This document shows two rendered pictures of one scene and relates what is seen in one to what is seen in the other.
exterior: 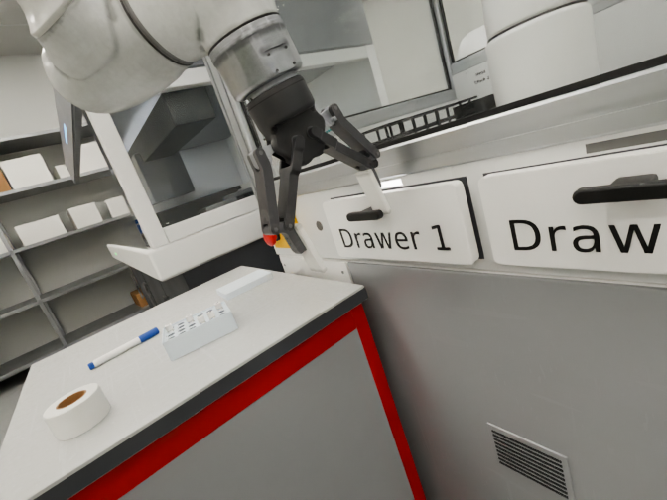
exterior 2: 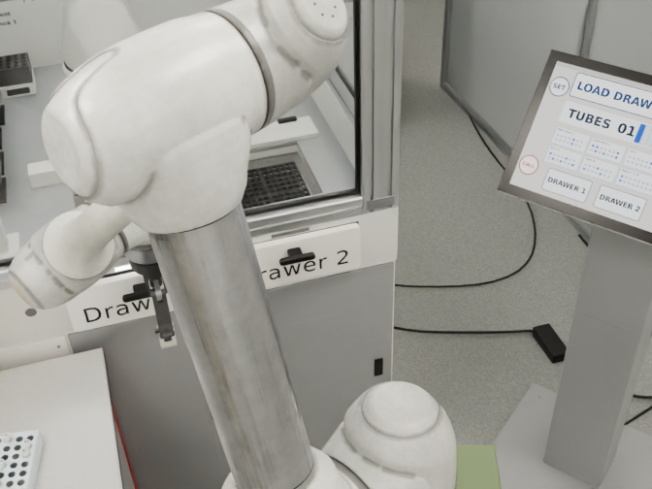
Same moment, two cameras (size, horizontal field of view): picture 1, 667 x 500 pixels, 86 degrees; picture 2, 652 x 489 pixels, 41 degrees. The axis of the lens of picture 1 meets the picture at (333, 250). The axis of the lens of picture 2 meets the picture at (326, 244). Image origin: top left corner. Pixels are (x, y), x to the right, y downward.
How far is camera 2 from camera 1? 145 cm
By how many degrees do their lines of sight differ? 67
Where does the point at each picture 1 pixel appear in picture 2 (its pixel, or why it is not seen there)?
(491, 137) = not seen: hidden behind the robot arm
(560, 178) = (265, 251)
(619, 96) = (284, 219)
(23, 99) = not seen: outside the picture
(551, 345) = not seen: hidden behind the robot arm
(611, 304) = (278, 296)
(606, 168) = (283, 246)
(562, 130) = (263, 230)
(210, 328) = (36, 454)
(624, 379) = (282, 326)
